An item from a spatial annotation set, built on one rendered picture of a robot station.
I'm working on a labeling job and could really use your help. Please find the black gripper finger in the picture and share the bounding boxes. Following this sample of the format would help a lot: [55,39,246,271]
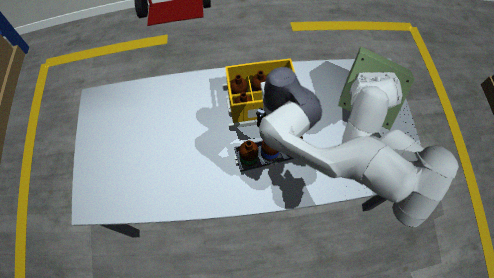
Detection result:
[256,108,264,127]

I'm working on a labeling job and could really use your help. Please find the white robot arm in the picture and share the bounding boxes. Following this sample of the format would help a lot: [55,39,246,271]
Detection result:
[259,67,459,227]

